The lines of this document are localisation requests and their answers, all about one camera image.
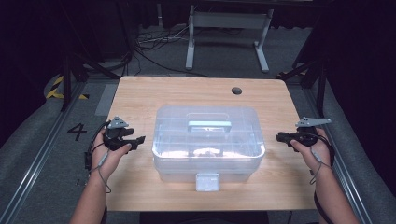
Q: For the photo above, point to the person's dark clothing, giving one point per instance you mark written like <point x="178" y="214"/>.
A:
<point x="205" y="218"/>

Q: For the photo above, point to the person's left hand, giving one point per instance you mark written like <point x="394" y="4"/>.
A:
<point x="106" y="161"/>

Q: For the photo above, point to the person's right hand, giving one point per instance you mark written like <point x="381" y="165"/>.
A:
<point x="317" y="161"/>

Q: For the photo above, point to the white metal desk frame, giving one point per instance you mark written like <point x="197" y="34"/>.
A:
<point x="229" y="20"/>

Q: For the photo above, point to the yellow black floor tape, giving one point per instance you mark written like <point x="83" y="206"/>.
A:
<point x="57" y="81"/>

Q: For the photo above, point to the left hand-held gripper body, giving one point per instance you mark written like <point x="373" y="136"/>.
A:
<point x="115" y="137"/>

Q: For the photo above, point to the black metal stand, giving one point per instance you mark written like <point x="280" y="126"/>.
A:
<point x="321" y="87"/>
<point x="66" y="84"/>

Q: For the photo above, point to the clear plastic storage box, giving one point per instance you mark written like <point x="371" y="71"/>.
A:
<point x="208" y="155"/>

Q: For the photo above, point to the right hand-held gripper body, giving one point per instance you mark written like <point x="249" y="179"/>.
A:
<point x="308" y="137"/>

